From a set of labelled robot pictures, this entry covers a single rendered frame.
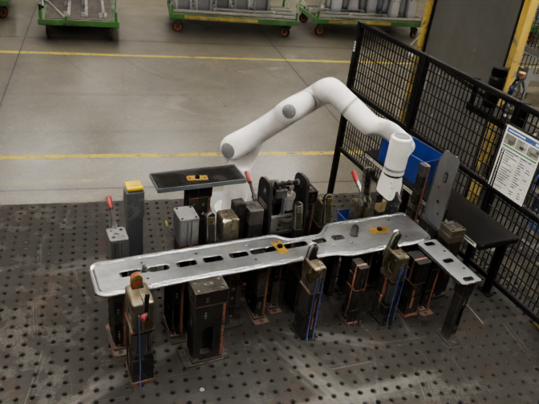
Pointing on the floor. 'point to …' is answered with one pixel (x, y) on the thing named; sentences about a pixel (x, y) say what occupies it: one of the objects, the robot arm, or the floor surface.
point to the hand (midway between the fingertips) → (384, 206)
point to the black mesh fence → (442, 140)
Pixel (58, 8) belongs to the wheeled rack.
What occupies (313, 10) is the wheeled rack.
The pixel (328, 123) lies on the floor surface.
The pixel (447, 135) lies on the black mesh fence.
